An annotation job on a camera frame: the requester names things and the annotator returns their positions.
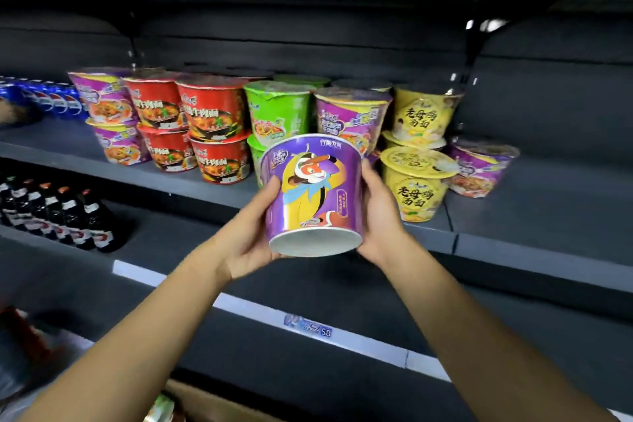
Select person's left forearm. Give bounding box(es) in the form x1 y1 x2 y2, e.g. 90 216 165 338
19 241 233 422

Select person's left hand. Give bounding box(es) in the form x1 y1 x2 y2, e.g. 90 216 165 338
207 174 287 283

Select green cup noodle bowl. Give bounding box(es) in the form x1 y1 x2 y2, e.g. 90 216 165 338
272 73 332 92
247 135 268 188
243 80 318 148

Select person's right forearm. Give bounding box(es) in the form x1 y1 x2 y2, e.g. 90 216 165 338
380 237 619 422

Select brown cardboard box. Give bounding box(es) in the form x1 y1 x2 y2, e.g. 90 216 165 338
166 379 278 422

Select row of blue soda cans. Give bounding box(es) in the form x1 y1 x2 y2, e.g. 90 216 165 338
0 76 90 121

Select dark metal store shelving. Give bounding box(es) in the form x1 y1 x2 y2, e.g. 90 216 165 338
0 0 633 422

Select person's right hand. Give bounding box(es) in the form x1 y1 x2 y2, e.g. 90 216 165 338
355 158 415 270

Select row of dark glass bottles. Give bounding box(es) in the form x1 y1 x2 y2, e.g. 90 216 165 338
0 174 129 253

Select blue price tag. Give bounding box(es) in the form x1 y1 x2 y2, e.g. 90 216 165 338
284 313 334 340

